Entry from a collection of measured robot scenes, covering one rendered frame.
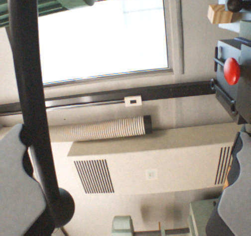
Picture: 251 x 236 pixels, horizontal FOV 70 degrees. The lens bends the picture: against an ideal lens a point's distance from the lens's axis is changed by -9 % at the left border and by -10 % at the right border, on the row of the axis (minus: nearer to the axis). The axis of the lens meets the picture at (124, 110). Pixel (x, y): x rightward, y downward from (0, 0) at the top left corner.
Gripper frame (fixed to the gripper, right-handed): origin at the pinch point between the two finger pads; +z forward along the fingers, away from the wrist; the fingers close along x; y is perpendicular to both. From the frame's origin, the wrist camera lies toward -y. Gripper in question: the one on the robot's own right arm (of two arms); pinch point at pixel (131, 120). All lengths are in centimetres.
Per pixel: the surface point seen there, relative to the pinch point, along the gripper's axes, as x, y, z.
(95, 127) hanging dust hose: -25, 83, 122
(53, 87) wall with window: -65, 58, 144
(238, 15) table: 22.5, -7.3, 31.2
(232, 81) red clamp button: 10.7, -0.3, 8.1
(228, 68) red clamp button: 10.4, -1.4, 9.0
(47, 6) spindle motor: -8.9, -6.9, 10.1
